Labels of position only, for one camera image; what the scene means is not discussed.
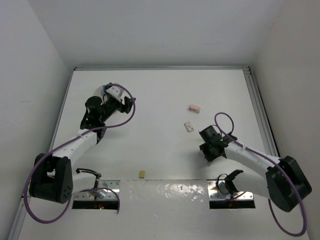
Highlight blue pen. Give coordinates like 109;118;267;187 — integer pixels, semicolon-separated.
102;84;111;92

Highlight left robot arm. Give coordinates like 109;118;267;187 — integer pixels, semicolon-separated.
29;95;135;204

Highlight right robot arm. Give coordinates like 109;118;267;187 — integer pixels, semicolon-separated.
199;125;312;213

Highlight white round divided container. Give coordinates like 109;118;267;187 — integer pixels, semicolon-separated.
93;85;109;102

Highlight staples box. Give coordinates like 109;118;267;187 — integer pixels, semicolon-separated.
184;121;194;133

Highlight small yellow eraser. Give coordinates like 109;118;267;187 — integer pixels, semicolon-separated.
139;170;146;179

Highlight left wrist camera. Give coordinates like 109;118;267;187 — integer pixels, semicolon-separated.
105;85;124;99

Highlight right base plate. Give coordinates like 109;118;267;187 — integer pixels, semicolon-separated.
207;179;255;201

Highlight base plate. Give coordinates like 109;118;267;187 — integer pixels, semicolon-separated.
74;180;120;201
207;179;255;201

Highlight left base plate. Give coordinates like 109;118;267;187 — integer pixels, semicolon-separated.
74;180;120;201

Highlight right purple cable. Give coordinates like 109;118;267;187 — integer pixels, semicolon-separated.
214;112;307;237

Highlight purple cable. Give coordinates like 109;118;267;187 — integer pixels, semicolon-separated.
214;112;307;237
24;83;137;223

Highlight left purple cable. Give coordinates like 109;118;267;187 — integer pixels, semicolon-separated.
24;83;137;223

